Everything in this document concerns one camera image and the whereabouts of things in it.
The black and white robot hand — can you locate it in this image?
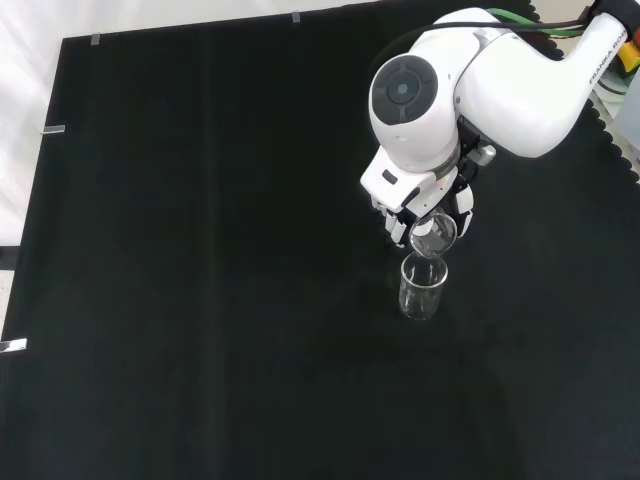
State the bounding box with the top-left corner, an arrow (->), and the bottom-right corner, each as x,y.
359,144 -> 499,250

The clear glass beaker with spout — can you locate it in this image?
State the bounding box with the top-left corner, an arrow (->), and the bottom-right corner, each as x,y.
408,211 -> 458,260

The tall clear glass beaker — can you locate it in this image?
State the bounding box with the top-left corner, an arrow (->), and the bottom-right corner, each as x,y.
398,249 -> 450,322

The black bench cloth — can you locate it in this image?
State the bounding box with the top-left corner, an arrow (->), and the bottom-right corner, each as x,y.
0,0 -> 640,480

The yellow stop button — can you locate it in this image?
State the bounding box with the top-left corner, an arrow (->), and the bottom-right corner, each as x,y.
617,28 -> 640,77

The green cable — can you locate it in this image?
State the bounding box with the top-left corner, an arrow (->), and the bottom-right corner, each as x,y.
487,6 -> 587,37

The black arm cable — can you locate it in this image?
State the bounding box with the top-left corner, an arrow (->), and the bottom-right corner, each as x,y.
499,13 -> 594,32

